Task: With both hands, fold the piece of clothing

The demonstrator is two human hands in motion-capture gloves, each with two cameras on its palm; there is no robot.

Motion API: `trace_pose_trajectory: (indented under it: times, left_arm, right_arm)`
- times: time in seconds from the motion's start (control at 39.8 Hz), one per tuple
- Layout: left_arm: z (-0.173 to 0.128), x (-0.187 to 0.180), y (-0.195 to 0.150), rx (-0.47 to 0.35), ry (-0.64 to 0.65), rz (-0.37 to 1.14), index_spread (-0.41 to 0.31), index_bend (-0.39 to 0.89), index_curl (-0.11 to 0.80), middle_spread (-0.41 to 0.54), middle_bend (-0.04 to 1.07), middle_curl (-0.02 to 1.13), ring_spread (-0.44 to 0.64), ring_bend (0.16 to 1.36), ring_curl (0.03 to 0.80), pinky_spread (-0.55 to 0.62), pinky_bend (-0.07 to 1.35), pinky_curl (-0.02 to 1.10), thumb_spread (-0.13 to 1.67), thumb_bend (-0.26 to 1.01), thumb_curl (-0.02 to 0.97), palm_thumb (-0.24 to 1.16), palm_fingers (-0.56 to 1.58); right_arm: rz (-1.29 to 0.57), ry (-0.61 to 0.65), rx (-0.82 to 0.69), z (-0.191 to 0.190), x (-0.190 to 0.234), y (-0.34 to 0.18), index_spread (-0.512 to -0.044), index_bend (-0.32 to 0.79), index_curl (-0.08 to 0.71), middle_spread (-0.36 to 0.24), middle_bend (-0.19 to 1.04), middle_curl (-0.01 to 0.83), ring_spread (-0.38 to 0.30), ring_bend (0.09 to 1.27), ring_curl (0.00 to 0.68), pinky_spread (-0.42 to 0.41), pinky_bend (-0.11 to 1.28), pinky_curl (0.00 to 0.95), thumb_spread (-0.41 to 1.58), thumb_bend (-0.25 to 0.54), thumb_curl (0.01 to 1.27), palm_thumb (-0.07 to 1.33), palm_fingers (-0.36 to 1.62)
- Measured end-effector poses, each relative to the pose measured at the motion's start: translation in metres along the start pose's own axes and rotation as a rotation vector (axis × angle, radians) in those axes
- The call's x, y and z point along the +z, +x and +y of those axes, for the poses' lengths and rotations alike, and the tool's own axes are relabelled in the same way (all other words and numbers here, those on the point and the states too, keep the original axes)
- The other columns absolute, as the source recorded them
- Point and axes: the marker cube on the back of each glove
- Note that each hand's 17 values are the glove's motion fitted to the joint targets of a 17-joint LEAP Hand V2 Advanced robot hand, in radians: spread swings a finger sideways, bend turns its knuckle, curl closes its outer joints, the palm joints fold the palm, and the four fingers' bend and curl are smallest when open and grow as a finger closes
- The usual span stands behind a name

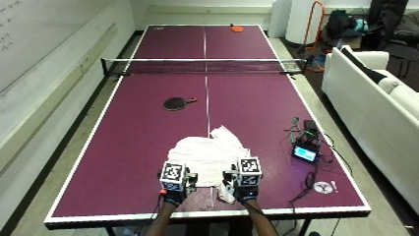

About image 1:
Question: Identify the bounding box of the person's right hand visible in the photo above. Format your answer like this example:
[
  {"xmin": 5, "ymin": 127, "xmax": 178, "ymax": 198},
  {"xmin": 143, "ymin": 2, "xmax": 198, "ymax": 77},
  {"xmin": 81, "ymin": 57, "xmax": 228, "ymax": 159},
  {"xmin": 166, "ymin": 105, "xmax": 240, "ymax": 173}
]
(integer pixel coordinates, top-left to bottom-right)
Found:
[{"xmin": 220, "ymin": 169, "xmax": 263, "ymax": 205}]

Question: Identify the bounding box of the person's left hand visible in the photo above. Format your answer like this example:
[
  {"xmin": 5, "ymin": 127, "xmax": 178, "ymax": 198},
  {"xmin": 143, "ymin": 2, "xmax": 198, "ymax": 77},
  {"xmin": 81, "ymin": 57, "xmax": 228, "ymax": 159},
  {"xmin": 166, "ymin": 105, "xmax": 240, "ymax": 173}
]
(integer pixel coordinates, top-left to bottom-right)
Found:
[{"xmin": 158, "ymin": 169, "xmax": 199, "ymax": 207}]

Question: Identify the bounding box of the white cloth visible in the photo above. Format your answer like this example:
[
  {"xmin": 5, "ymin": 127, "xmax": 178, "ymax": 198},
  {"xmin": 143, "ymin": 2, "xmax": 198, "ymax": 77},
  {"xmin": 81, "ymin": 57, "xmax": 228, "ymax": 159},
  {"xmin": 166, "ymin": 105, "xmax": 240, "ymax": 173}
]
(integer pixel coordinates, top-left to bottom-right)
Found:
[{"xmin": 166, "ymin": 125, "xmax": 252, "ymax": 205}]

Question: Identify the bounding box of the left glove marker cube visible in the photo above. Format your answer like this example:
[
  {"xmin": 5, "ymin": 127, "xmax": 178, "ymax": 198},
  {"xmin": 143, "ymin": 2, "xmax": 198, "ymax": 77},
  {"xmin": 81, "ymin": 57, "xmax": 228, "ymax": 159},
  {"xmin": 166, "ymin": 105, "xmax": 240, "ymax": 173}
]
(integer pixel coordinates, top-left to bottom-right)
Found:
[{"xmin": 158, "ymin": 161, "xmax": 188, "ymax": 192}]

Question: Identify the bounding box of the glove marker cube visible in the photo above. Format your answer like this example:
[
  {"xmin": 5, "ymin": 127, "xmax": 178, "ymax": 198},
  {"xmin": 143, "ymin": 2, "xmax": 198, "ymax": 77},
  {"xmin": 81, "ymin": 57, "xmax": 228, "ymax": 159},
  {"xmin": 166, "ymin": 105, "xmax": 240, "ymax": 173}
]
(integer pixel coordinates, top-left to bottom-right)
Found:
[
  {"xmin": 158, "ymin": 161, "xmax": 188, "ymax": 192},
  {"xmin": 235, "ymin": 156, "xmax": 263, "ymax": 187}
]

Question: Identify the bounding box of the right glove marker cube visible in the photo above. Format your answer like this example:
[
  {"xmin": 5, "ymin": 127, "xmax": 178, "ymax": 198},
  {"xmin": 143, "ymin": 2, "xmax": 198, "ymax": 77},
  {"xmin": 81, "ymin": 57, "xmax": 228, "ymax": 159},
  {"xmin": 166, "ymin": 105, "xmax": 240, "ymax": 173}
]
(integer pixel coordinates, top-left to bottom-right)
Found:
[{"xmin": 235, "ymin": 156, "xmax": 263, "ymax": 187}]

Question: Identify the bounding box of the electronic device with screen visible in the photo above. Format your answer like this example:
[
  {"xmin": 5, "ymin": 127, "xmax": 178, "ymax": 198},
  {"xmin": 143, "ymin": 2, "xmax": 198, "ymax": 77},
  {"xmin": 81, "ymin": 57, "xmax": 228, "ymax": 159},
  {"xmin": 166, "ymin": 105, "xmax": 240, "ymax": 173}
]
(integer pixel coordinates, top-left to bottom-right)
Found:
[{"xmin": 287, "ymin": 117, "xmax": 324, "ymax": 164}]

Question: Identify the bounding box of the black table tennis paddle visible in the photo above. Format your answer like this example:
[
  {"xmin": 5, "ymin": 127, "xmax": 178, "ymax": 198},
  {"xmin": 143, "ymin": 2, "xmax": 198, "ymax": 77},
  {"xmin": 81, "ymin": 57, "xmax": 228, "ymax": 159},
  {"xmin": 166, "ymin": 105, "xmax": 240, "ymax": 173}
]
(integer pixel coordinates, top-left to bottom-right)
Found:
[{"xmin": 162, "ymin": 96, "xmax": 199, "ymax": 112}]

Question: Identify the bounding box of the white sofa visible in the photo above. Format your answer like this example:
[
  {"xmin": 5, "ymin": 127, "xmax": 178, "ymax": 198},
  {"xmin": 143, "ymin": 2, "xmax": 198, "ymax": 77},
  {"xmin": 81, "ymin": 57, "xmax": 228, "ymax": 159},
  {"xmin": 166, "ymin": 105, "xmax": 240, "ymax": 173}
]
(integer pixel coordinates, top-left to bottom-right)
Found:
[{"xmin": 320, "ymin": 45, "xmax": 419, "ymax": 214}]

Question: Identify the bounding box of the table tennis net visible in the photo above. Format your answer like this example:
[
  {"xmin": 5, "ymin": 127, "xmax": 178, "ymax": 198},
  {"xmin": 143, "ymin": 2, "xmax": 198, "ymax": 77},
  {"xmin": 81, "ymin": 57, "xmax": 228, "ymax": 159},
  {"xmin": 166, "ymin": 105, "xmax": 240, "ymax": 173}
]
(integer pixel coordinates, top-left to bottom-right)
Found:
[{"xmin": 99, "ymin": 57, "xmax": 308, "ymax": 77}]

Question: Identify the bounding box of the black cushion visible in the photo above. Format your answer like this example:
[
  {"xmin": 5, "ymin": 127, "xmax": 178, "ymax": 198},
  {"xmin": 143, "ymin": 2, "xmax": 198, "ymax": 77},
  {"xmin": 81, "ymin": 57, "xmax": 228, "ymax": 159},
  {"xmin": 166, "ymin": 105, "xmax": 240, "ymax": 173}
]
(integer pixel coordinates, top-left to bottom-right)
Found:
[{"xmin": 339, "ymin": 47, "xmax": 388, "ymax": 85}]

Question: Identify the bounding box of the white cylinder column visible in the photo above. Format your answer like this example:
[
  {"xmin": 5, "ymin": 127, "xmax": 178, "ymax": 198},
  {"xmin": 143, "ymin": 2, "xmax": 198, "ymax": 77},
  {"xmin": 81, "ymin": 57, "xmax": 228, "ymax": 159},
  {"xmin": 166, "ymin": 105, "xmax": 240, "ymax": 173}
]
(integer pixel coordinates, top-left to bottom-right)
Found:
[{"xmin": 284, "ymin": 0, "xmax": 327, "ymax": 45}]

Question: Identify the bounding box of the black backpack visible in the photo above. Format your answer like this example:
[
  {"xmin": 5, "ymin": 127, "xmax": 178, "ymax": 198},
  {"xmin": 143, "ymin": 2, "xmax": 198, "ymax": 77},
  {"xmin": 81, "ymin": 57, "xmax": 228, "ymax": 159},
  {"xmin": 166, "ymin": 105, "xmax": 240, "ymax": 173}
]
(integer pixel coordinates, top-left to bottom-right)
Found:
[{"xmin": 325, "ymin": 9, "xmax": 361, "ymax": 40}]

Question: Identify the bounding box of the whiteboard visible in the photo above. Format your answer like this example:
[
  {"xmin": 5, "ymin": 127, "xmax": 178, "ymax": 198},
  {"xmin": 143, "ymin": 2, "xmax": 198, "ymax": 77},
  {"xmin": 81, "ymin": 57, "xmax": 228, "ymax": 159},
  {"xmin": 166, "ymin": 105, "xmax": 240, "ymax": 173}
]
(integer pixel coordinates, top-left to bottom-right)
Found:
[{"xmin": 0, "ymin": 0, "xmax": 115, "ymax": 93}]

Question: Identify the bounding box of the black office chair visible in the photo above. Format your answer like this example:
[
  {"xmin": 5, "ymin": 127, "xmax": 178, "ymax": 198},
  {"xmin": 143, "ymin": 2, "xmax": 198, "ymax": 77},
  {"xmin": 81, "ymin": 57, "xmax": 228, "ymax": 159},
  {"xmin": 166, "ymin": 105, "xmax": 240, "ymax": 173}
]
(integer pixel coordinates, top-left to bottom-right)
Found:
[{"xmin": 361, "ymin": 0, "xmax": 419, "ymax": 79}]

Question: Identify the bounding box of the black cable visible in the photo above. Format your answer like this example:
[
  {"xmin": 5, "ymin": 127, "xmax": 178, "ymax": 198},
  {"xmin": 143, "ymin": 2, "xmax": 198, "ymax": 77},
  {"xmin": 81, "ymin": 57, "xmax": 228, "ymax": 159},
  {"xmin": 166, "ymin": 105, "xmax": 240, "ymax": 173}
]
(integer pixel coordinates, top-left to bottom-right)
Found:
[{"xmin": 287, "ymin": 131, "xmax": 353, "ymax": 214}]

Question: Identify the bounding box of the orange metal frame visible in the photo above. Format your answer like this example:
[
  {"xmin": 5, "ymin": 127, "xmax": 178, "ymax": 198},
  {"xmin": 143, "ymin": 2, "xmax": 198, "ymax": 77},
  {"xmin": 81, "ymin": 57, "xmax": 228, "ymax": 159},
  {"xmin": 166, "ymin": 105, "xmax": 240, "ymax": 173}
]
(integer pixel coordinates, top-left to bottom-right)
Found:
[{"xmin": 302, "ymin": 0, "xmax": 327, "ymax": 73}]

